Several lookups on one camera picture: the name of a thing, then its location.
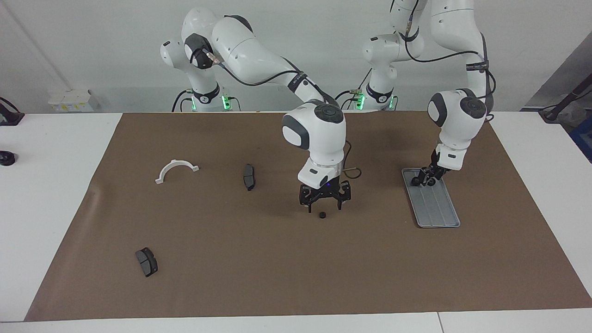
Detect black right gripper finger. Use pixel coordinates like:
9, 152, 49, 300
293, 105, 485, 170
336, 181, 352, 211
298, 185, 318, 214

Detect silver metal tray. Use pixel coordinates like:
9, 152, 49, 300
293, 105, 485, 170
401, 167, 461, 228

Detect brown paper mat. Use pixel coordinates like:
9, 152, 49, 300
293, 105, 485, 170
24, 110, 592, 322

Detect black stand pole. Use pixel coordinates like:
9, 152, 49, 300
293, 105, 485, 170
539, 74, 592, 123

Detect blue box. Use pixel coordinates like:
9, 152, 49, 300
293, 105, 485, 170
570, 118, 592, 162

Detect black table clamp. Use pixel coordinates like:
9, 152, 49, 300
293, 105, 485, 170
0, 97, 25, 126

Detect black base cable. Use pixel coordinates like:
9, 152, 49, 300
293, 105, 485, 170
171, 89, 194, 112
328, 89, 361, 111

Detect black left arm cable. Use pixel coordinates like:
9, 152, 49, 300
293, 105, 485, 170
402, 0, 498, 114

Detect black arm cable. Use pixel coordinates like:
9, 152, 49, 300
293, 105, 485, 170
201, 46, 362, 181
402, 0, 498, 114

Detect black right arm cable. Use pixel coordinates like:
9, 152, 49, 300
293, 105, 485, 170
201, 46, 362, 181

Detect white curved plastic bracket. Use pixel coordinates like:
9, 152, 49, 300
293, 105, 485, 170
155, 159, 200, 185

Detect white wall socket box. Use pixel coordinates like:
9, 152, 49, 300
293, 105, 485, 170
48, 89, 100, 113

